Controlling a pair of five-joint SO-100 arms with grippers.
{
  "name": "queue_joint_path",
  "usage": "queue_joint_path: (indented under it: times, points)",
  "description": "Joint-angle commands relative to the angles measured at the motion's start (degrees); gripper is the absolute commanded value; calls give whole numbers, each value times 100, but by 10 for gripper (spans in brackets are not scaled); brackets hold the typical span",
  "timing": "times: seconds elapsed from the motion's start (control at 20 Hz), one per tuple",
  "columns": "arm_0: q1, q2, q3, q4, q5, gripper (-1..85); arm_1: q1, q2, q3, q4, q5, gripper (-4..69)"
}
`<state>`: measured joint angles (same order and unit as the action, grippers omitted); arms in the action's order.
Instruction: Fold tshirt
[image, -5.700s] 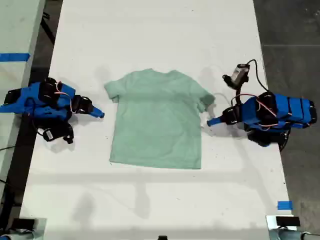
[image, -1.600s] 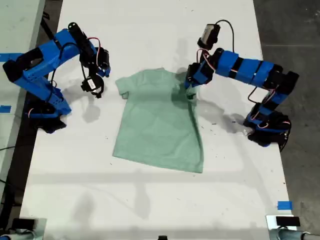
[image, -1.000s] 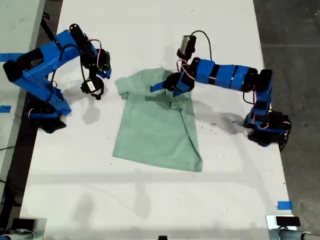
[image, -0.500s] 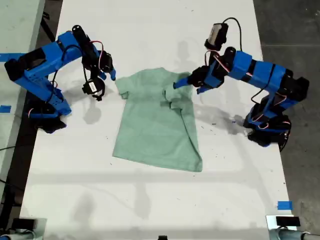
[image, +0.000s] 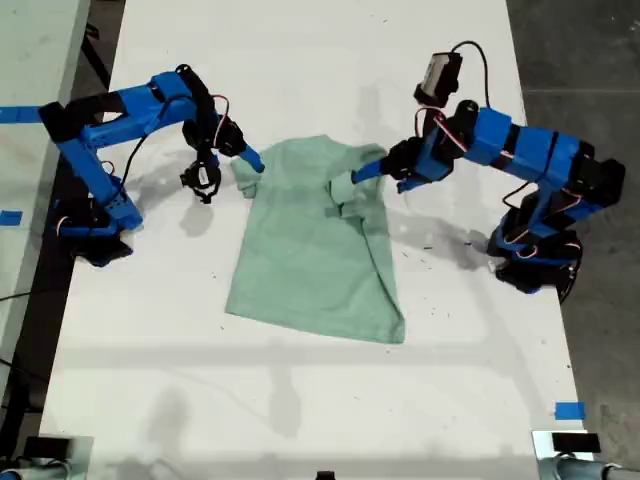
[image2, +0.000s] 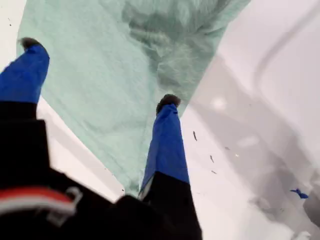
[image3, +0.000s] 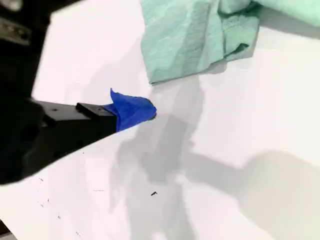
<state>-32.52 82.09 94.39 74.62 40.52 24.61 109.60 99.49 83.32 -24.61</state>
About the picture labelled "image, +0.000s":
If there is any black camera cable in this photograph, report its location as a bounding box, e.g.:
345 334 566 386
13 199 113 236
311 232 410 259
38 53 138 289
119 94 201 201
448 41 492 109

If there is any metal plate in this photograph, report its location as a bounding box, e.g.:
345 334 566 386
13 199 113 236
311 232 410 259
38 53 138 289
530 429 596 480
37 434 95 480

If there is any grey pipe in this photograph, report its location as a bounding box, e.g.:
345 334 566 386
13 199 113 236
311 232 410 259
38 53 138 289
0 462 71 480
537 457 640 480

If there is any round black gripper camera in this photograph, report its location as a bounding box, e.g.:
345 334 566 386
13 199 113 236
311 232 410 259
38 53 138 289
180 162 221 204

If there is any grey side table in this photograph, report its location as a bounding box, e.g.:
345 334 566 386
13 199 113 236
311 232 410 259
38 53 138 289
0 0 92 401

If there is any square blue tape piece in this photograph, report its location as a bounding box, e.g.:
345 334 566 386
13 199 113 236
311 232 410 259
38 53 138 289
554 401 586 421

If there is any long blue tape strip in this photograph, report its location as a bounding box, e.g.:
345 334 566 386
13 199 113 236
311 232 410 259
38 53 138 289
0 105 42 124

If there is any black stand leg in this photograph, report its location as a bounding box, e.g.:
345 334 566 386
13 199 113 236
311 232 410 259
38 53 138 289
82 19 114 91

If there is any boxy black gripper camera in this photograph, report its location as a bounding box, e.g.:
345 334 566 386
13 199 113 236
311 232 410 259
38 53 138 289
413 51 464 107

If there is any black base cable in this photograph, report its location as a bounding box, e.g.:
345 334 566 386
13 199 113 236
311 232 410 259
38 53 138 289
558 234 585 306

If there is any black camera stalk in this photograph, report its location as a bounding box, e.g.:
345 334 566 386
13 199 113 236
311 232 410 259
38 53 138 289
192 146 219 169
418 102 449 137

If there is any pale green T-shirt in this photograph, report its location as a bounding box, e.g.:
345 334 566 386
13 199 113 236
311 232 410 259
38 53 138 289
224 133 407 345

